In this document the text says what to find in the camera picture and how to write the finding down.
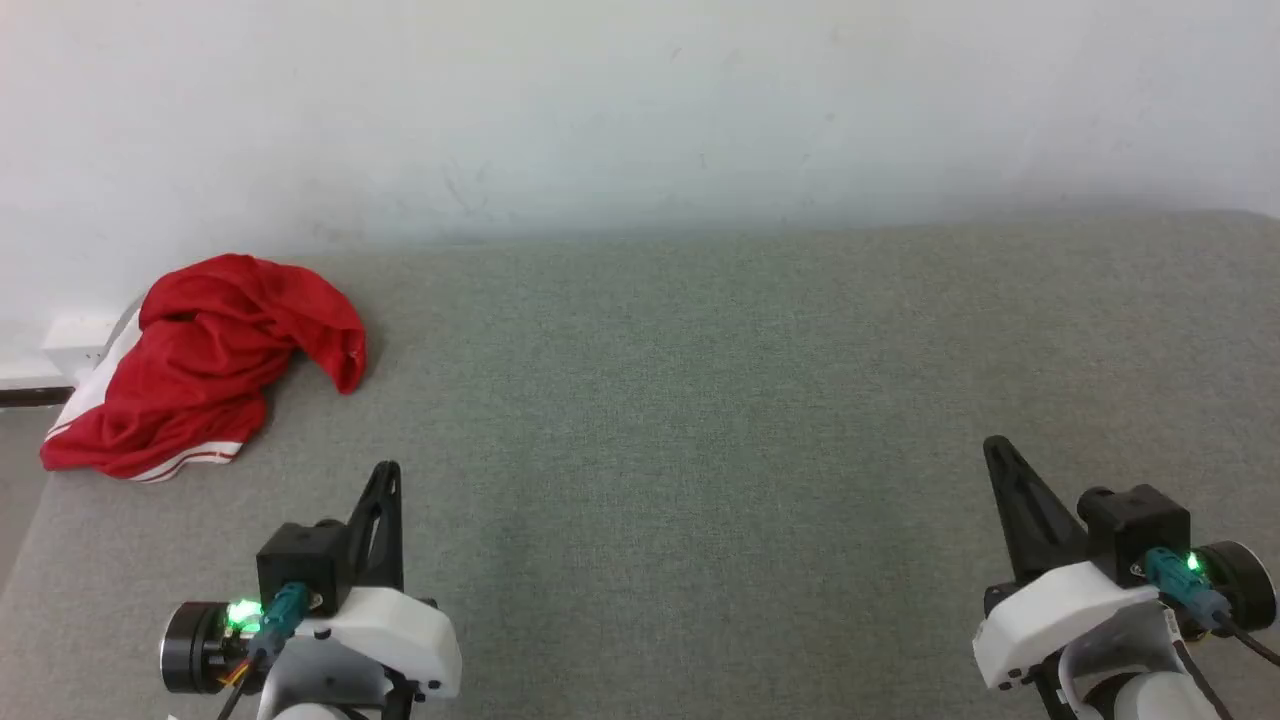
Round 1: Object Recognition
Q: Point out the black round left gripper motor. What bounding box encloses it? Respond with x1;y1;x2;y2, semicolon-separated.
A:
160;600;263;694

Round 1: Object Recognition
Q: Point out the white wall socket box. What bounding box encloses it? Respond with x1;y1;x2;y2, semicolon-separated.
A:
42;312;121;386

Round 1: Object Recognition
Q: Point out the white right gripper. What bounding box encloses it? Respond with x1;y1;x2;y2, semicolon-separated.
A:
973;436;1186;693

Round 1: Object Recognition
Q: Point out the black round right gripper motor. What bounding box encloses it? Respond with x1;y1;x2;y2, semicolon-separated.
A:
1190;541;1278;633

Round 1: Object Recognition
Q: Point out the grey fabric sofa cushion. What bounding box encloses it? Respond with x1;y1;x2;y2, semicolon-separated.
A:
0;210;1280;720

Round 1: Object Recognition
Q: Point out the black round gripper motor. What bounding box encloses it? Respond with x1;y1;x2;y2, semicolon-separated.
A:
1190;541;1278;633
160;600;263;694

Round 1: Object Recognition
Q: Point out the red and white basketball jersey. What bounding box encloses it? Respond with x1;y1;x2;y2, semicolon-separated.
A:
40;253;368;483

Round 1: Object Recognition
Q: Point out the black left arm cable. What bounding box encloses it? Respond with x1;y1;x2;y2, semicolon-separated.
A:
215;585;311;720

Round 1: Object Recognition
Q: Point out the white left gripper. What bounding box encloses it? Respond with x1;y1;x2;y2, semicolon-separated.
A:
290;461;463;720

